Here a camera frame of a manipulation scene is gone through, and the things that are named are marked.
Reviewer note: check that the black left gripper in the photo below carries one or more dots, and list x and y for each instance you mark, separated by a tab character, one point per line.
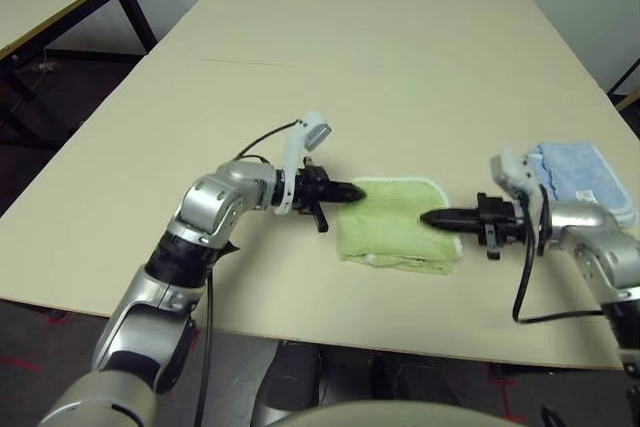
312	189

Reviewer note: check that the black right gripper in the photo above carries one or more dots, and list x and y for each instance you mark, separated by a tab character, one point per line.
502	222

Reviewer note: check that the green towel white trim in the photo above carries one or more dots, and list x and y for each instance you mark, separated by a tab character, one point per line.
390	227

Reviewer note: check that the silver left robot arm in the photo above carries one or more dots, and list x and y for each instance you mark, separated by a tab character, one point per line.
165	272

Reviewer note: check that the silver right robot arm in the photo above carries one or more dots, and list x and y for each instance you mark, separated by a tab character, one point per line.
595	232

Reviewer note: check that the folded blue towel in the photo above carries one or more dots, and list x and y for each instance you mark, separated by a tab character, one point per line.
580	172

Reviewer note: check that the black right robot foot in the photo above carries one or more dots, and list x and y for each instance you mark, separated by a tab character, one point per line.
412	377

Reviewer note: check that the black robot foot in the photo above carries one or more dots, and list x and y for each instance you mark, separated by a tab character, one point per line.
290	377
412	377

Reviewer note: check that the black left robot foot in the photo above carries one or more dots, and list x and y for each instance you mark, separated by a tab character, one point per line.
290	377

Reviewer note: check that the grey robot torso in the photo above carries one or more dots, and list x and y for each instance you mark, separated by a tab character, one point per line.
395	415

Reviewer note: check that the black stand pole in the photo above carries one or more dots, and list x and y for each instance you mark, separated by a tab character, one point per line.
625	76

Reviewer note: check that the small white floor object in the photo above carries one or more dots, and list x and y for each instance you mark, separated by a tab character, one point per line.
44	67

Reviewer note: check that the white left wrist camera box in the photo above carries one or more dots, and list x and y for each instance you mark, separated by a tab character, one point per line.
315	129

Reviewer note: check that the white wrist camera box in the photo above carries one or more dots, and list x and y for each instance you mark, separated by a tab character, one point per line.
315	129
512	167

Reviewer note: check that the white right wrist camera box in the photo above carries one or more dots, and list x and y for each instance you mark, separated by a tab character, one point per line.
512	167

